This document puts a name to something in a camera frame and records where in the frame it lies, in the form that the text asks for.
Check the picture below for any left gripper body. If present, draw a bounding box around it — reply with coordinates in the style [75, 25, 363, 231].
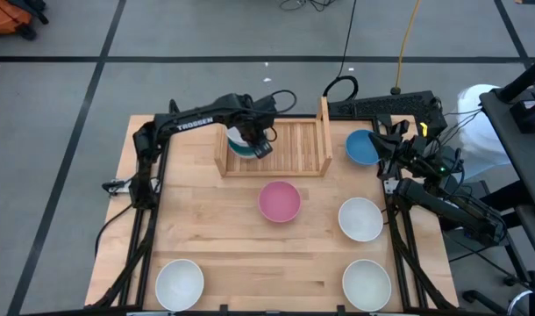
[237, 111, 275, 146]

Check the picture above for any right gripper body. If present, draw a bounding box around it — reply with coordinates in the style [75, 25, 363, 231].
[389, 135, 435, 176]

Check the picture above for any white ceramic bowl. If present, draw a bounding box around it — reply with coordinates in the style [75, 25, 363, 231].
[154, 258, 205, 312]
[226, 126, 255, 150]
[338, 197, 384, 243]
[341, 258, 393, 312]

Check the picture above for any blue ceramic bowl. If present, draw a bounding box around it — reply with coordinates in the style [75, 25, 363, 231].
[345, 128, 382, 167]

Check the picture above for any pink ceramic bowl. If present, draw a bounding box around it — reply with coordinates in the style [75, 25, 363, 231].
[257, 180, 303, 224]

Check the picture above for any wooden slatted shelf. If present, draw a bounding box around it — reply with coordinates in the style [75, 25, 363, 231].
[213, 96, 333, 178]

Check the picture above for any black perforated computer case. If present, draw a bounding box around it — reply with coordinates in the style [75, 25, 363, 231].
[327, 90, 448, 137]

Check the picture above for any white plastic bag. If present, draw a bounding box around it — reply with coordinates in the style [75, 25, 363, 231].
[456, 83, 514, 181]

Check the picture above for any black desk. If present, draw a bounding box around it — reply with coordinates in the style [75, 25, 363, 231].
[438, 52, 535, 282]

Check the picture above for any black box with label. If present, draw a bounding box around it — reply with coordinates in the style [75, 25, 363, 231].
[509, 98, 535, 135]

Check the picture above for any black office chair base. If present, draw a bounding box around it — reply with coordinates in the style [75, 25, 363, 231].
[462, 269, 535, 316]

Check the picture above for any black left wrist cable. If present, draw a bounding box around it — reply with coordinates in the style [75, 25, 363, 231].
[267, 89, 298, 115]

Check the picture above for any yellow floor cable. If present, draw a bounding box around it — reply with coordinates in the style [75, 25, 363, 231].
[389, 0, 424, 97]

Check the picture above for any black floor cable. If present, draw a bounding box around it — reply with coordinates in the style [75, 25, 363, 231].
[322, 0, 360, 103]

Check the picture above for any black tangled cable bundle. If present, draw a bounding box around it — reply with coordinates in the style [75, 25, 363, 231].
[278, 0, 339, 13]

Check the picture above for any silver left arm base bracket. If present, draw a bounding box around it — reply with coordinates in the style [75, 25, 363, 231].
[103, 177, 132, 197]

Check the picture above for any black metal table frame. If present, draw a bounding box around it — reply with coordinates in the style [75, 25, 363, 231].
[89, 112, 460, 316]

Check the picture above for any black left base cable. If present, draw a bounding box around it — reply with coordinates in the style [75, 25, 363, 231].
[94, 202, 135, 260]

